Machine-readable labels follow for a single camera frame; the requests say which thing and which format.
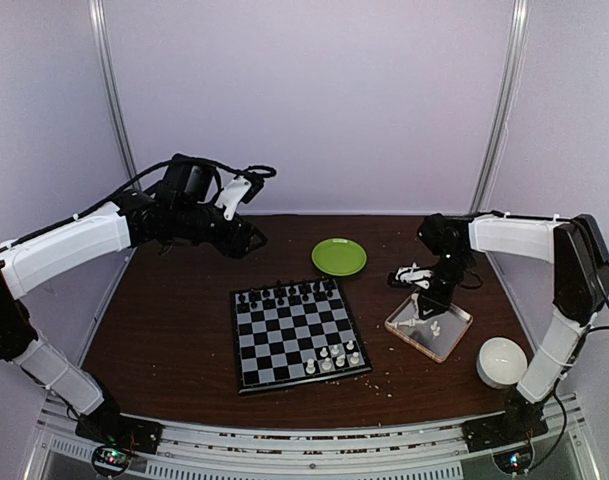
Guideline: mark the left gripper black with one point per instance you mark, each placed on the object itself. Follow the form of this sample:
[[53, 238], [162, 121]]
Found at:
[[235, 243]]

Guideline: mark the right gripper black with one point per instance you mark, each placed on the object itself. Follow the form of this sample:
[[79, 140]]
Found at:
[[441, 303]]

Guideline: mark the black white chessboard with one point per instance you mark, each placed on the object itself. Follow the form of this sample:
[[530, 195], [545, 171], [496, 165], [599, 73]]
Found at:
[[277, 328]]

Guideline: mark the white chess piece tall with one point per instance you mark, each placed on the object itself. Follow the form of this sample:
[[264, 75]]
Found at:
[[310, 367]]

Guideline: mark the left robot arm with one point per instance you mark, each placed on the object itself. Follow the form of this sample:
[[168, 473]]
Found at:
[[195, 202]]

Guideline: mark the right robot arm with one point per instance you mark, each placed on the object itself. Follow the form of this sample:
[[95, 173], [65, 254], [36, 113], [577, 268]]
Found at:
[[558, 268]]

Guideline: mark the metal wooden tray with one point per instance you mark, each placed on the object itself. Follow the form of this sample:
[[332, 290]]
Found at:
[[406, 325]]

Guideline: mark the white bowl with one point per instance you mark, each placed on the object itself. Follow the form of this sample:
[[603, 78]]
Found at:
[[501, 363]]

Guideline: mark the green plate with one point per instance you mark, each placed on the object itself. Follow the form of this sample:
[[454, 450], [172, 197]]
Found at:
[[339, 257]]

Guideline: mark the front aluminium rail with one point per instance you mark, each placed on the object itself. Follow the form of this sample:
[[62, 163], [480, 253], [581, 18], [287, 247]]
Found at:
[[428, 450]]

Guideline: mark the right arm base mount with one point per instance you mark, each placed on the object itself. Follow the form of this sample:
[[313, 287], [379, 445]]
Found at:
[[512, 453]]

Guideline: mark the right aluminium frame post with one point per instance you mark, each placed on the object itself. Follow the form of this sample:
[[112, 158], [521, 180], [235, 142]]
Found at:
[[509, 86]]

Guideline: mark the aluminium frame post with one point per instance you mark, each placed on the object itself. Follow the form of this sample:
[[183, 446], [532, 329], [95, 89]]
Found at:
[[509, 86], [101, 39]]

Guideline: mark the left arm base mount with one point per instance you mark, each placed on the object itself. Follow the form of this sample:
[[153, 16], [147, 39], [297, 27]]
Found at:
[[115, 452]]

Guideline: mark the left aluminium frame post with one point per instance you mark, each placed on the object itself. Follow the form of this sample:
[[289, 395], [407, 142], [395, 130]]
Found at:
[[101, 39]]

